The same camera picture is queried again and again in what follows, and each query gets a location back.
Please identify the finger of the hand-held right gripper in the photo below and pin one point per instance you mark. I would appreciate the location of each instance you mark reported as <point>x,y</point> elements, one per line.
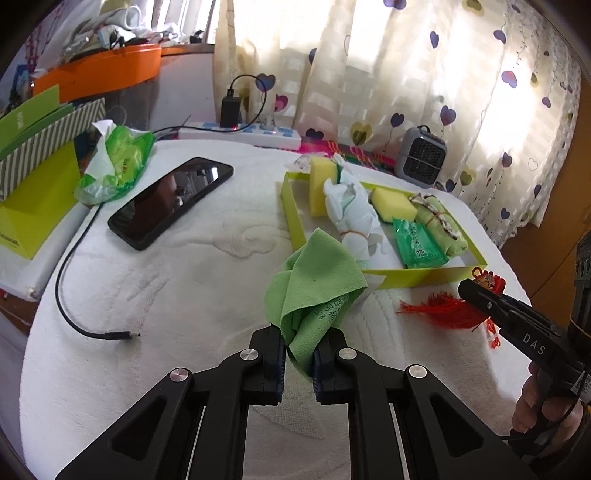
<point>482,300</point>

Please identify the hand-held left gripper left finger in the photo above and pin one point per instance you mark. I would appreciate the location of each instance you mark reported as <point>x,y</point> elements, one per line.
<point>279,369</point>

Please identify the orange tray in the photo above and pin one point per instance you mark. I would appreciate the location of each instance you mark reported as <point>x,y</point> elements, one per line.
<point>106,69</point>

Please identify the cream curtain with heart print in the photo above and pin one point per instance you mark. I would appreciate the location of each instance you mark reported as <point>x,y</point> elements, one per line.
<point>369,69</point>

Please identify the colourful plaid cloth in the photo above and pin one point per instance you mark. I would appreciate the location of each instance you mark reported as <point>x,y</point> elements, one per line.
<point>360,154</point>

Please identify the white and blue power strip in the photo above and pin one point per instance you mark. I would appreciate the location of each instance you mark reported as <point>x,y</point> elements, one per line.
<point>203,131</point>

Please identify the plain yellow sponge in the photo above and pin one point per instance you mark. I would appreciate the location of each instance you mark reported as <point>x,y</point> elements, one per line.
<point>392,205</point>

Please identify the rolled green towel with tie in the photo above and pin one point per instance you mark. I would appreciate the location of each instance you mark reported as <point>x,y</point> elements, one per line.
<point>443,230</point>

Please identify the person's right hand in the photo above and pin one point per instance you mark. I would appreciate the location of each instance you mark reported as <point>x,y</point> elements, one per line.
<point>528,415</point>

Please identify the lime green shallow tray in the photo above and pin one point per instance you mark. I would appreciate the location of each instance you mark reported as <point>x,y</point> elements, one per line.
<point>425,277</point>

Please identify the window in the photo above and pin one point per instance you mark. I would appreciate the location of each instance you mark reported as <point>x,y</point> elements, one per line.
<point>184,18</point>

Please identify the green tissue packet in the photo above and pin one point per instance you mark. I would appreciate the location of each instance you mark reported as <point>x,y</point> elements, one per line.
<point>122,154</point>

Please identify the lime green box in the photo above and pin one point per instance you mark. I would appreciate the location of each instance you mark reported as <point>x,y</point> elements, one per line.
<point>41,221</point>

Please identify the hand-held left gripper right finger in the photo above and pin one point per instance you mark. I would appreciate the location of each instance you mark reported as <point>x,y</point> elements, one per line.
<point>317,376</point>

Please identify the green tea packet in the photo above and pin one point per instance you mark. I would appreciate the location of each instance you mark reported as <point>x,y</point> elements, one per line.
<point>418,244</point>

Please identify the black charger plug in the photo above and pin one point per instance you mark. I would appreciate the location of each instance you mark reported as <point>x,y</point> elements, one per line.
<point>231,110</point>

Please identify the green striped box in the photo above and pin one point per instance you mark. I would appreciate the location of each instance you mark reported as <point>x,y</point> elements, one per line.
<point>55,124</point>

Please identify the red tassel knot ornament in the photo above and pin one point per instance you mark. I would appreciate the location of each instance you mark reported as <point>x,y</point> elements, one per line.
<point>443,307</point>

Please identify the black smartphone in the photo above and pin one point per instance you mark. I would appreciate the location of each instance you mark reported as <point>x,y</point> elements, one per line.
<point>161,207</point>

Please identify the white crumpled packaging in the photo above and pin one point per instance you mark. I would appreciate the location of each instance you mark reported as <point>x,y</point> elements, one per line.
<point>129,16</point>

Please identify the yellow sponge with green scourer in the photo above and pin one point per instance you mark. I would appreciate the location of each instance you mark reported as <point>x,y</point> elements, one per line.
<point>318,189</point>

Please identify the small grey fan heater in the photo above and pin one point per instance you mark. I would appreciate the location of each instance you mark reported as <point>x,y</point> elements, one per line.
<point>422,157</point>

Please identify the green microfibre cloth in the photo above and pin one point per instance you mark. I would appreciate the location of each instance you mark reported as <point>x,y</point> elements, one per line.
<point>314,277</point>

